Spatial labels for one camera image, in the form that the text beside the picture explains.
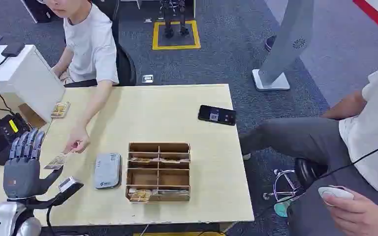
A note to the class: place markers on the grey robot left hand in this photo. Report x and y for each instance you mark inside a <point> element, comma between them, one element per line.
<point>21,177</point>

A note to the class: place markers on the printed card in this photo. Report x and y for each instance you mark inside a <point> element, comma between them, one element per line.
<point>56,162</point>

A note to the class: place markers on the white oval remote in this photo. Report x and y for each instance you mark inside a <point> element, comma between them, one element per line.
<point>335,192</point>

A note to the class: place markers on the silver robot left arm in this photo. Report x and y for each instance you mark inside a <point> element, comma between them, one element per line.
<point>3,216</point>

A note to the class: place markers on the black desktop printer device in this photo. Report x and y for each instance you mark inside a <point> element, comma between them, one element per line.
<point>0,138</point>

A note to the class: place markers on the brown cardboard box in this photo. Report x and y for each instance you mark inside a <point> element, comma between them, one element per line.
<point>32,116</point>

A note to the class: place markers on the person's hand across desk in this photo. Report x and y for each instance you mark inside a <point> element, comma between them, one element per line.
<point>77,139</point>

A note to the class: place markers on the stack of printed cards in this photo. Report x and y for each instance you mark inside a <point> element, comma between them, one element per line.
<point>60,109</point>

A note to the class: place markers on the grey flat card reader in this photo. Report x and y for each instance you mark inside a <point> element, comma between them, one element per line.
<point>107,171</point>

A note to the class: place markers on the white side cabinet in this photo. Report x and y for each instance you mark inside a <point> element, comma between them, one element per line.
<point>22,78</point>

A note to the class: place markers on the card pile in box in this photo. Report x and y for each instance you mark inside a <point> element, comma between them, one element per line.
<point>139,195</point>

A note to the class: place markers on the row of cards in box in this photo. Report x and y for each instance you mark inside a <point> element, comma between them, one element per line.
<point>143,160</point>

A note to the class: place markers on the black power bank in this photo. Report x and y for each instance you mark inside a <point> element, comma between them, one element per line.
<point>13,49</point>

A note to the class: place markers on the wooden divided card box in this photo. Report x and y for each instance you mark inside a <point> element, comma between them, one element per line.
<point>158,177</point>

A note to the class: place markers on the person seated across desk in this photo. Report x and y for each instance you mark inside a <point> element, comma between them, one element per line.
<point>91,42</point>

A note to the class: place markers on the metal floor socket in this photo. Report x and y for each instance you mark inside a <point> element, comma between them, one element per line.
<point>147,79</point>

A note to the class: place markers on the yellow floor tape square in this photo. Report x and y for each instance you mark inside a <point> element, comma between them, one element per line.
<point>176,47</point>

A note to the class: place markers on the black smartphone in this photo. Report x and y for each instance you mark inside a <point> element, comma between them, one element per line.
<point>217,115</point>

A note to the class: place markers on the black robot legs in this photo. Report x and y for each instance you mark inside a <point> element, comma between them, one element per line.
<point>172,18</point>

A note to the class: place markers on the chrome chair base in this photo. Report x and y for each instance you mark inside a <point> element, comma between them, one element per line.
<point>283,187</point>

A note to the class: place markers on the black shoe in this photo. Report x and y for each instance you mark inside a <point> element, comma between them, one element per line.
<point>269,43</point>

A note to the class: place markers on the person's hand holding remote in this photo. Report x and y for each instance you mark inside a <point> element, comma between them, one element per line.
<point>358,216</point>

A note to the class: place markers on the person seated beside desk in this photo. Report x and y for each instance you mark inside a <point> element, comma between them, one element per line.
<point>365,130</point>

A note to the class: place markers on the grey post with white base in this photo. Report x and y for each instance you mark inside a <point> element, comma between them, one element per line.
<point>286,42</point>

